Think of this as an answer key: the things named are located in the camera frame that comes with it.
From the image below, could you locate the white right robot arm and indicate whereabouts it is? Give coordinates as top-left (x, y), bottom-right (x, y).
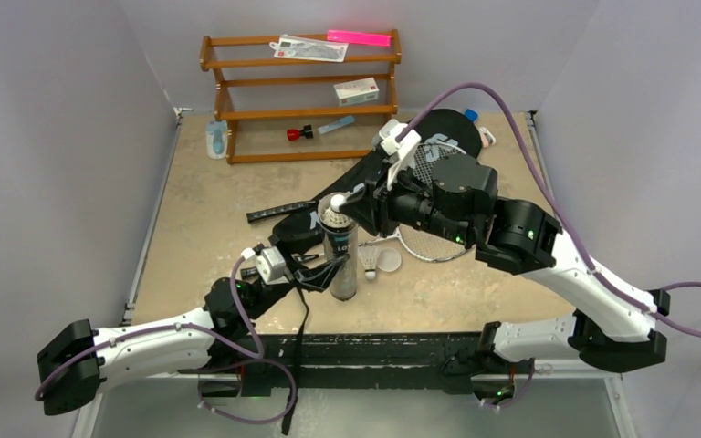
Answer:
top-left (330, 154), bottom-right (670, 373)

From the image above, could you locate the clear tube lid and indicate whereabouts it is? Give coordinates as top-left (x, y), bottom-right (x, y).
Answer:
top-left (376, 247), bottom-right (403, 273)

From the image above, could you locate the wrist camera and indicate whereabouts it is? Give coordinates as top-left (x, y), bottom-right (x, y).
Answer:
top-left (373, 119), bottom-right (421, 191)
top-left (239, 245), bottom-right (288, 285)

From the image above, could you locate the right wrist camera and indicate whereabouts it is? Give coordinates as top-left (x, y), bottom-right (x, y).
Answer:
top-left (373, 119), bottom-right (421, 191)

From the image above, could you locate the white red small box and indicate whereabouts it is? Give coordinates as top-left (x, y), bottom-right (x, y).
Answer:
top-left (333, 78), bottom-right (380, 107)

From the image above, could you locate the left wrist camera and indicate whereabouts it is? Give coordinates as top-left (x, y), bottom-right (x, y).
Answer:
top-left (239, 245), bottom-right (288, 285)

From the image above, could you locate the light blue tube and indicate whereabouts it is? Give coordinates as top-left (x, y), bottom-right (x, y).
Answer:
top-left (318, 115), bottom-right (355, 135)

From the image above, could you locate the blue small object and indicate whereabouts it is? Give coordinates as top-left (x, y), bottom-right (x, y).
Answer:
top-left (464, 108), bottom-right (479, 123)

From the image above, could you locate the black shuttlecock tube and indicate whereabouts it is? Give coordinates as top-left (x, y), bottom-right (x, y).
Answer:
top-left (317, 193), bottom-right (358, 301)

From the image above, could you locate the red black stamp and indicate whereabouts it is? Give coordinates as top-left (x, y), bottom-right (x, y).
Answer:
top-left (286, 125), bottom-right (314, 141)

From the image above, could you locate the blue white packaged item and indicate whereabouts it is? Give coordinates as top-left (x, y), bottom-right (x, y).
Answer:
top-left (205, 120), bottom-right (229, 160)

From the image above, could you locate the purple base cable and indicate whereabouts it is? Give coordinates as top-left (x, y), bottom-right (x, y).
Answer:
top-left (196, 356), bottom-right (299, 425)

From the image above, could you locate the white feather shuttlecock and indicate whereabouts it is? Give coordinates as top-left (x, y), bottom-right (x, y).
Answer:
top-left (318, 193), bottom-right (353, 233)

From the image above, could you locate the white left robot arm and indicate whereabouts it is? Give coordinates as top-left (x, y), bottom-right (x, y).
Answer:
top-left (34, 247), bottom-right (350, 415)

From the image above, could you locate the black racket bag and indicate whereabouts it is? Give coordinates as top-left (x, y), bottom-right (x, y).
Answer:
top-left (268, 109), bottom-right (482, 254)

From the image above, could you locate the pink white small object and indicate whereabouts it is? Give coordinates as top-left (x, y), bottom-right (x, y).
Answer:
top-left (477, 127), bottom-right (497, 148)

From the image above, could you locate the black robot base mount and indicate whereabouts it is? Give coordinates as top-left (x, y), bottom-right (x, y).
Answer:
top-left (195, 318), bottom-right (536, 401)

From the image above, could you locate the wooden shelf rack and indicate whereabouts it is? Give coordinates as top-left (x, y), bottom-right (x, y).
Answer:
top-left (199, 29), bottom-right (403, 164)

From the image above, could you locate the white badminton racket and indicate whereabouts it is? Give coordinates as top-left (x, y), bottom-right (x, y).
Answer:
top-left (361, 224), bottom-right (469, 263)
top-left (246, 139), bottom-right (466, 224)

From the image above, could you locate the pink ruler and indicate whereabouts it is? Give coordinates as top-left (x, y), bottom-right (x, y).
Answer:
top-left (326, 29), bottom-right (392, 47)

